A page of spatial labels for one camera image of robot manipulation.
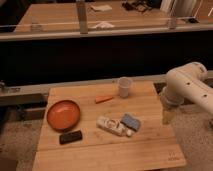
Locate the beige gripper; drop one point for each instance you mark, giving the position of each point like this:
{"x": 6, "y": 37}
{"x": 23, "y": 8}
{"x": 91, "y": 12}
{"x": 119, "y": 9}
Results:
{"x": 168, "y": 115}

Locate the white plastic bottle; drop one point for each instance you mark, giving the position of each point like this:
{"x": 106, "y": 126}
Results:
{"x": 113, "y": 126}

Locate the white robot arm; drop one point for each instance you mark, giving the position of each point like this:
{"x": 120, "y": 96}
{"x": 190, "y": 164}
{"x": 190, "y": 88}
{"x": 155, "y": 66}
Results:
{"x": 186, "y": 82}

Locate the orange ceramic bowl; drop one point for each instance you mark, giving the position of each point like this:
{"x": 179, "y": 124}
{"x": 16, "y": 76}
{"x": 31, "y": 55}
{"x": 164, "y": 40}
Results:
{"x": 63, "y": 115}

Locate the blue sponge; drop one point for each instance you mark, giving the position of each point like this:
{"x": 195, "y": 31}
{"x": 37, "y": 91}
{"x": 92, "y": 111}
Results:
{"x": 131, "y": 122}

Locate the wooden cutting board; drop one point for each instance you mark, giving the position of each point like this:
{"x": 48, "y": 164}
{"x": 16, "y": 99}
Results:
{"x": 153, "y": 146}

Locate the translucent plastic cup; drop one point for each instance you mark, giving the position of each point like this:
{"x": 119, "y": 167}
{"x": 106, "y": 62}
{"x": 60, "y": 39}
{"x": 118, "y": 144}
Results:
{"x": 124, "y": 84}

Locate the orange carrot piece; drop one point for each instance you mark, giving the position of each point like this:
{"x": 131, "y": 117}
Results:
{"x": 100, "y": 99}

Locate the black rectangular block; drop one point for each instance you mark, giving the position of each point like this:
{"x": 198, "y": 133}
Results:
{"x": 70, "y": 137}

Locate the white crumpled cloth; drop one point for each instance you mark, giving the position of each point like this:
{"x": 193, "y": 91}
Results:
{"x": 103, "y": 25}

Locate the dark objects on table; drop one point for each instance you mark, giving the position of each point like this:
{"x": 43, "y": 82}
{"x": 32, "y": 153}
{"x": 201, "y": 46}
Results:
{"x": 137, "y": 5}

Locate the wooden background table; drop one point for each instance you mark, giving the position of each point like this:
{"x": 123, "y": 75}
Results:
{"x": 63, "y": 16}

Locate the white paper on table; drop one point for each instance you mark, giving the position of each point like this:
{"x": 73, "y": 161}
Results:
{"x": 101, "y": 8}

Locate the grey metal post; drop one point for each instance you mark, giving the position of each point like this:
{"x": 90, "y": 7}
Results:
{"x": 82, "y": 17}

